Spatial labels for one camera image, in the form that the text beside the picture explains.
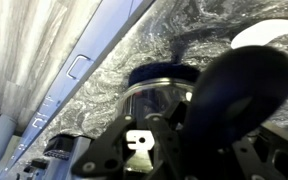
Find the white plastic spoon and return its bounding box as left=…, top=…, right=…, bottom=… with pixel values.
left=230, top=16, right=288, bottom=50

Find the steel pot with black handle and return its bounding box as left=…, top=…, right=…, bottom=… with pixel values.
left=121, top=44, right=288, bottom=176

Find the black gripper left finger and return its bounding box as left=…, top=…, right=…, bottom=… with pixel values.
left=71, top=100, right=192, bottom=180

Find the black device with grill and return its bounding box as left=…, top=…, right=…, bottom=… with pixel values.
left=43, top=134, right=76, bottom=161

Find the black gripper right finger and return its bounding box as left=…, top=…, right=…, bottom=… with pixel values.
left=232, top=121, right=288, bottom=180

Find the white kitchen cabinet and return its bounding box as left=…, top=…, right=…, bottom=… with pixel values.
left=0, top=0, right=157, bottom=178

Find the silver cabinet handle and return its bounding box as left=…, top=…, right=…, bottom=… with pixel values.
left=65, top=53, right=93, bottom=81
left=37, top=94, right=56, bottom=108
left=31, top=116, right=47, bottom=130

